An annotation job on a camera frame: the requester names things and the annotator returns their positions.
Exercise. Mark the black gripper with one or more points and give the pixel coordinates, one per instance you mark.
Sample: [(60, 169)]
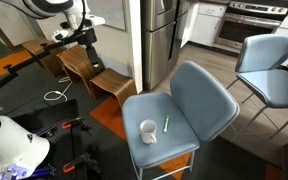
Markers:
[(87, 37)]

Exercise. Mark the green marker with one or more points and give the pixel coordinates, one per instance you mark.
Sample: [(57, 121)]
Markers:
[(166, 124)]

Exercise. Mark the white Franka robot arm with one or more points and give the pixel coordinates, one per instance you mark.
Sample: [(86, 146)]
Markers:
[(14, 146)]

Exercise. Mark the white ceramic mug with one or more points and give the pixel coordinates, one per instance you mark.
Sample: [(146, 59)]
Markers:
[(148, 131)]

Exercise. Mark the blue padded chair metal legs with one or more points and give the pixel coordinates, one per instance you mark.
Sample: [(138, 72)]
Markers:
[(170, 133)]

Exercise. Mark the blue bar chair dark shell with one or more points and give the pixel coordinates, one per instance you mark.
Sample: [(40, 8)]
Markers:
[(270, 83)]

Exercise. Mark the curved wooden stool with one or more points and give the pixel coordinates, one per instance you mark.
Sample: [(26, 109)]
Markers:
[(75, 63), (39, 50), (114, 83)]

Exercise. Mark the stainless steel refrigerator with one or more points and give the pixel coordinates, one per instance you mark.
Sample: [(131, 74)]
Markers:
[(157, 43)]

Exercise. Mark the black robot table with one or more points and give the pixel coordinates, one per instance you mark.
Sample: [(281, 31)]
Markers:
[(50, 116)]

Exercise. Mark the white cabinet beside refrigerator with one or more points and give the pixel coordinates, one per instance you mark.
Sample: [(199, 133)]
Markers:
[(205, 26)]

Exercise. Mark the stainless steel oven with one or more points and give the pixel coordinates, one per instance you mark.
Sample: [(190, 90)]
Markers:
[(247, 28)]

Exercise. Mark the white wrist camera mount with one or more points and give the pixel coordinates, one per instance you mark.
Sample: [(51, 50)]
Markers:
[(62, 35)]

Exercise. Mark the white wall board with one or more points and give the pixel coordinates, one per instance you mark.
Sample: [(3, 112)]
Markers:
[(107, 13)]

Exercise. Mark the black camera mount rod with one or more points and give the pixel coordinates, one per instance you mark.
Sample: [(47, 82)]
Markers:
[(27, 63)]

